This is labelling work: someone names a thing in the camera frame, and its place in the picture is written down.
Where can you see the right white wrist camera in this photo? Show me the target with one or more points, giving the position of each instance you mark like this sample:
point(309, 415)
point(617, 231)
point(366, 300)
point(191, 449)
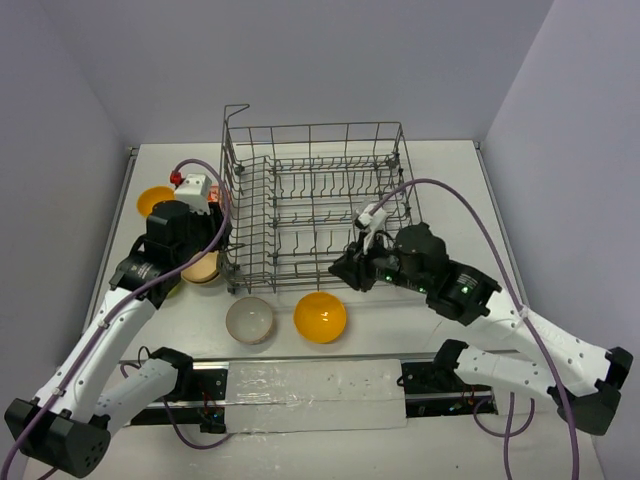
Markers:
point(370, 219)

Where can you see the clear plastic tape sheet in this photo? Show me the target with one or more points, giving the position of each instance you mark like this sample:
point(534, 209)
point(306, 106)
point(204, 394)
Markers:
point(307, 396)

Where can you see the grey wire dish rack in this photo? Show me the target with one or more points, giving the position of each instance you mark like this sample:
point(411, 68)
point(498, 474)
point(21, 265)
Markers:
point(293, 190)

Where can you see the large orange plastic bowl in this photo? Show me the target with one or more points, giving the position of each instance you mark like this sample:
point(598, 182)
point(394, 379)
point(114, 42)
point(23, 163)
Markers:
point(320, 317)

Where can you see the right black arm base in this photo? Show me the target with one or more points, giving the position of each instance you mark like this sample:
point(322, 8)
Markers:
point(430, 393)

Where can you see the tan ceramic bowl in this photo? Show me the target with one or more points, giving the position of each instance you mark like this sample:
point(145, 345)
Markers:
point(203, 271)

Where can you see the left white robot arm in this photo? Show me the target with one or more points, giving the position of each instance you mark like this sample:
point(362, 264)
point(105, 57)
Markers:
point(69, 423)

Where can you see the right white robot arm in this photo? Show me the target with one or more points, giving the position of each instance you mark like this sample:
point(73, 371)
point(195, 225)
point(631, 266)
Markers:
point(584, 381)

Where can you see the red patterned white bowl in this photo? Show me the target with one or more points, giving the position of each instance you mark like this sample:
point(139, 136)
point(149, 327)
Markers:
point(218, 195)

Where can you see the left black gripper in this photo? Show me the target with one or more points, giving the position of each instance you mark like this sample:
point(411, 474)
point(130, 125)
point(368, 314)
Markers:
point(213, 228)

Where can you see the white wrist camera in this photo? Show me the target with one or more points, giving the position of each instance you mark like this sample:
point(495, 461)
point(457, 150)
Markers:
point(370, 219)
point(194, 192)

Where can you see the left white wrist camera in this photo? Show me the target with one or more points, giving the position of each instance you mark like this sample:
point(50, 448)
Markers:
point(194, 192)

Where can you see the small orange plastic bowl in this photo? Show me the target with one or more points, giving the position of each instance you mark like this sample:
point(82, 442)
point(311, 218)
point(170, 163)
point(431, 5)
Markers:
point(153, 196)

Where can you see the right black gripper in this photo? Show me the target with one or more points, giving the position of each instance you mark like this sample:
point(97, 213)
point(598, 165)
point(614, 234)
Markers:
point(352, 266)

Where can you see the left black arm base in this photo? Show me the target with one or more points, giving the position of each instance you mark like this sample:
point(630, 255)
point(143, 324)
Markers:
point(201, 404)

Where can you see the white striped ceramic bowl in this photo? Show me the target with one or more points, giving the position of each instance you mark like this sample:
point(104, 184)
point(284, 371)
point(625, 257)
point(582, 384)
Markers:
point(250, 320)

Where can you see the lime green plastic bowl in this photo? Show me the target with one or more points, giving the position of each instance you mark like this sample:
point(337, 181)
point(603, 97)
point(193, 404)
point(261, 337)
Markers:
point(174, 290)

